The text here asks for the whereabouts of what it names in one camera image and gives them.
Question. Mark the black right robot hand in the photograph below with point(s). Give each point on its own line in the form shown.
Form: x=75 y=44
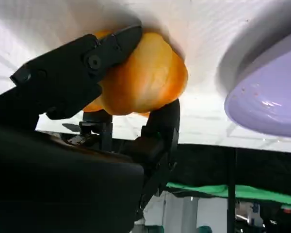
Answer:
x=51 y=170

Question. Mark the orange white toy bread roll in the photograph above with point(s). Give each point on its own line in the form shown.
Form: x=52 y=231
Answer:
x=148 y=80

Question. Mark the black pole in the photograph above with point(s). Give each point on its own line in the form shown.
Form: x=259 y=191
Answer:
x=232 y=194

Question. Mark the green cloth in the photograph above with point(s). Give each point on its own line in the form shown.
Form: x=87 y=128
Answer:
x=257 y=193

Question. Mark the black cloth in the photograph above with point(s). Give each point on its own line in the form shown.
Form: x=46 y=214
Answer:
x=264 y=167

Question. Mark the lilac plate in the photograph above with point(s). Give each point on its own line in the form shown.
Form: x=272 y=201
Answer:
x=269 y=97

